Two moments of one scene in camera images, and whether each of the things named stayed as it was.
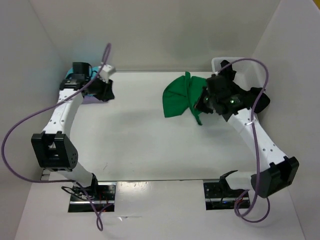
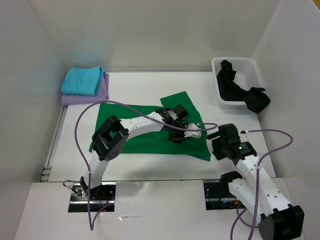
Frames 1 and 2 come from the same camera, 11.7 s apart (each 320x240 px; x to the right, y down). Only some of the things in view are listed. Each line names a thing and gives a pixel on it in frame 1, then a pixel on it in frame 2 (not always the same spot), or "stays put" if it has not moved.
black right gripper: (199, 104) -> (219, 154)
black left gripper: (107, 94) -> (180, 137)
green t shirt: (182, 94) -> (174, 112)
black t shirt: (251, 99) stays put
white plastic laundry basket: (249, 74) stays put
